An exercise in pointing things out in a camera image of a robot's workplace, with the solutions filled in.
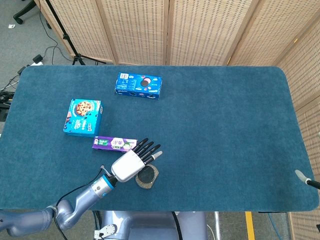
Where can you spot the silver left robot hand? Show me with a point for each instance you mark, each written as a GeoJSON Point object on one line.
{"type": "Point", "coordinates": [127, 165]}

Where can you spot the round dark coaster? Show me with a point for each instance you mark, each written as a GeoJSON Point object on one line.
{"type": "Point", "coordinates": [147, 177]}

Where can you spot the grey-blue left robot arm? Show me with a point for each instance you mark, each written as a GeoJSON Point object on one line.
{"type": "Point", "coordinates": [82, 200]}

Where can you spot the purple Darlie toothpaste box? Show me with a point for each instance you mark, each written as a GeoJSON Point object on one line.
{"type": "Point", "coordinates": [110, 143]}

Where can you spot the light blue cookie box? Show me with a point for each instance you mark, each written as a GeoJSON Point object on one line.
{"type": "Point", "coordinates": [82, 117]}

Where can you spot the dark blue Oreo box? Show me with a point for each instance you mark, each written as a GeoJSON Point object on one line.
{"type": "Point", "coordinates": [137, 85]}

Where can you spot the grey-blue robot torso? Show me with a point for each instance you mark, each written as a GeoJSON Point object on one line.
{"type": "Point", "coordinates": [150, 226]}

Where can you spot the blue table mat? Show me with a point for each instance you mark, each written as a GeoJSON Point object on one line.
{"type": "Point", "coordinates": [212, 140]}

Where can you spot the black tripod stand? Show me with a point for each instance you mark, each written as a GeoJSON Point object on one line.
{"type": "Point", "coordinates": [67, 40]}

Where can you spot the black power adapter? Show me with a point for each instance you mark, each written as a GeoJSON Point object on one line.
{"type": "Point", "coordinates": [37, 58]}

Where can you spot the wicker folding screen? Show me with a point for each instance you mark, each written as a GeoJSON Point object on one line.
{"type": "Point", "coordinates": [307, 100]}
{"type": "Point", "coordinates": [200, 30]}

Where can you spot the black office chair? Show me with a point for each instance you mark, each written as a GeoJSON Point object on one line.
{"type": "Point", "coordinates": [23, 11]}

